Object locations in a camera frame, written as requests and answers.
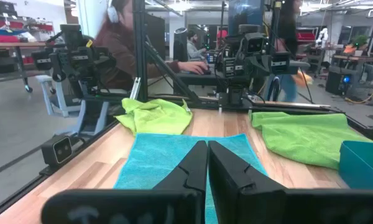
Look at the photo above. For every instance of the small black camera box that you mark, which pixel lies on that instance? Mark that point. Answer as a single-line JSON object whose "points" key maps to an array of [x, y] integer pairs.
{"points": [[57, 150]]}

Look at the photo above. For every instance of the black cylinder device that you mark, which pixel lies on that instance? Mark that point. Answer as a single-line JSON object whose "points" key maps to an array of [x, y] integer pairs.
{"points": [[180, 43]]}

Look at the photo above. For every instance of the small potted plant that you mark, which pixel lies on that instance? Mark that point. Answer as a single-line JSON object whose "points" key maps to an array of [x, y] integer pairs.
{"points": [[360, 41]]}

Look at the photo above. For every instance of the teal microfiber towel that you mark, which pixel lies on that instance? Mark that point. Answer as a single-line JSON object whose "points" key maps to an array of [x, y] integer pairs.
{"points": [[161, 155]]}

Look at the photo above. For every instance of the laptop on side desk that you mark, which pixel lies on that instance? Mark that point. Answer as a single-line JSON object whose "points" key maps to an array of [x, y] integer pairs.
{"points": [[189, 79]]}

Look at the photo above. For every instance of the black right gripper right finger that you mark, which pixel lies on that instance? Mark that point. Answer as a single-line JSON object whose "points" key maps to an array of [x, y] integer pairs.
{"points": [[233, 193]]}

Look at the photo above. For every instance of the shelf with red bins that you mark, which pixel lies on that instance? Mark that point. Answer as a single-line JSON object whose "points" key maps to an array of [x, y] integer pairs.
{"points": [[6, 25]]}

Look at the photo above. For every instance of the lime green towel white tag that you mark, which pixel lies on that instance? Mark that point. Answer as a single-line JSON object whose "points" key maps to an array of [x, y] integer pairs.
{"points": [[155, 118]]}

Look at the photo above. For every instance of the white metal stand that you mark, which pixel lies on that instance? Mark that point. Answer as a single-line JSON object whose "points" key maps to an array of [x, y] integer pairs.
{"points": [[57, 102]]}

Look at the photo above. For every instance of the red storage bin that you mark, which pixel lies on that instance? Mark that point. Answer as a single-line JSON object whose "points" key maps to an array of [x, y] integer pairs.
{"points": [[306, 36]]}

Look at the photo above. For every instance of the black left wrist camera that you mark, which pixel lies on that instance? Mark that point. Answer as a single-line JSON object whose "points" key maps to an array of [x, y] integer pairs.
{"points": [[254, 43]]}

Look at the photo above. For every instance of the wooden workbench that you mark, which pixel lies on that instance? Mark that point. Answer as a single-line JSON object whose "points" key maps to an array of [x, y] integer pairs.
{"points": [[6, 45]]}

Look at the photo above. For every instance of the black computer monitor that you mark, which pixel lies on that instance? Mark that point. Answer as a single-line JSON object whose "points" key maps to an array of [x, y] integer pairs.
{"points": [[155, 34]]}

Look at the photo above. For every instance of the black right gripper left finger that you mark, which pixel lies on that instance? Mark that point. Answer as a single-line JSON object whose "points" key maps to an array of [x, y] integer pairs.
{"points": [[192, 174]]}

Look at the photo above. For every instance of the green microfiber towel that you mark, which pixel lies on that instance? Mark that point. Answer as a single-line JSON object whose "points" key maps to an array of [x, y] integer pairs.
{"points": [[298, 137]]}

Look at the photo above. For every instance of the computer monitor blue screen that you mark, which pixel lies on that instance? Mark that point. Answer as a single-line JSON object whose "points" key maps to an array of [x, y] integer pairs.
{"points": [[245, 15]]}

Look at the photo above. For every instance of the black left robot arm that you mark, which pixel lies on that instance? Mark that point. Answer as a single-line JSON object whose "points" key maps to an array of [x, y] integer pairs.
{"points": [[233, 93]]}

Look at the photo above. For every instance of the black computer blue light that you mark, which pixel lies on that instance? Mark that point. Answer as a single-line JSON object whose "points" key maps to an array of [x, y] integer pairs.
{"points": [[337, 81]]}

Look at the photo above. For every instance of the person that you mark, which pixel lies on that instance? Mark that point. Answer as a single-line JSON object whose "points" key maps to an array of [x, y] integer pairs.
{"points": [[194, 46], [118, 46], [287, 31]]}

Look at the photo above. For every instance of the teal plastic bin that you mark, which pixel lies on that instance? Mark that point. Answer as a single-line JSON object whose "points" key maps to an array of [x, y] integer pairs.
{"points": [[363, 165]]}

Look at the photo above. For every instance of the white robot figure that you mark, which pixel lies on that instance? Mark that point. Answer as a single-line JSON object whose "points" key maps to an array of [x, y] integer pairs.
{"points": [[322, 35]]}

